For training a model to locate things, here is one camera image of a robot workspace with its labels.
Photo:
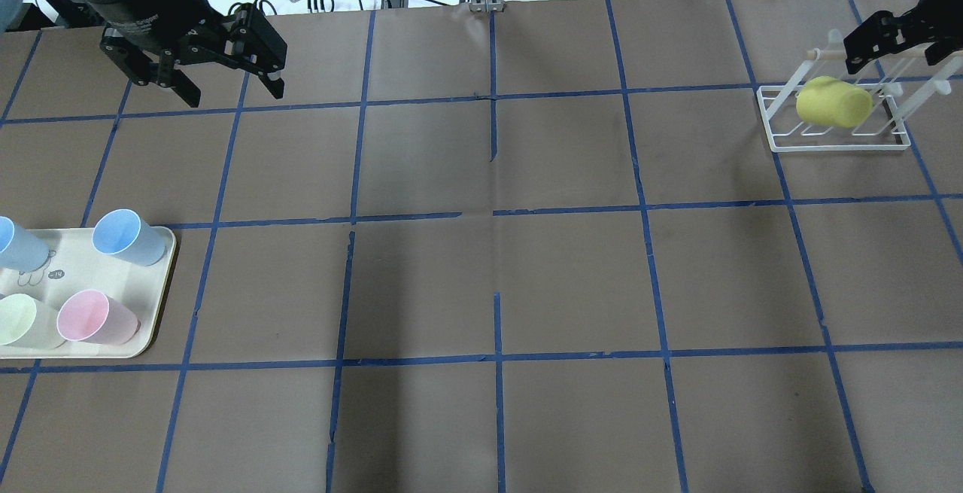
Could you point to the blue plastic cup near centre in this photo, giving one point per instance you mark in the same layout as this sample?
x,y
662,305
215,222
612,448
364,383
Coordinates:
x,y
124,235

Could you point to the white wire cup rack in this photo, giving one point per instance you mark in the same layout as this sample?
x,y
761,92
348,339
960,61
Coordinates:
x,y
885,130

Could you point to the yellow plastic cup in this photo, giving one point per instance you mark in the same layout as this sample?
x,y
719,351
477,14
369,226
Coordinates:
x,y
830,102

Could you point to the blue plastic cup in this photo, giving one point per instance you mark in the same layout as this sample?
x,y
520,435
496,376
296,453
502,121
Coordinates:
x,y
21,249
124,235

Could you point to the blue plastic cup outer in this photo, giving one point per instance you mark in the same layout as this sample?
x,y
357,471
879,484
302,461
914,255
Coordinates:
x,y
21,249

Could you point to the cream plastic cup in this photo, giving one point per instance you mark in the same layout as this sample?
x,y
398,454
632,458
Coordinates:
x,y
29,323

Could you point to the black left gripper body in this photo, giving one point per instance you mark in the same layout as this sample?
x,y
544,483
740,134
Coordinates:
x,y
147,11

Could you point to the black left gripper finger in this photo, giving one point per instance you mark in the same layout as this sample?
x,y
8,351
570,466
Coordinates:
x,y
166,75
249,42

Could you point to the pink plastic cup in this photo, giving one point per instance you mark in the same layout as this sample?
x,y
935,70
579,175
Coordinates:
x,y
91,316

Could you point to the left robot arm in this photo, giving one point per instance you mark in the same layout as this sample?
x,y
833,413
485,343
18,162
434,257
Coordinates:
x,y
199,50

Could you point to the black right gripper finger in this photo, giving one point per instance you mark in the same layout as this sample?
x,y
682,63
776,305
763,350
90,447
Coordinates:
x,y
880,34
940,49

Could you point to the cream plastic tray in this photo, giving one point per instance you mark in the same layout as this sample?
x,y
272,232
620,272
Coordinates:
x,y
74,265

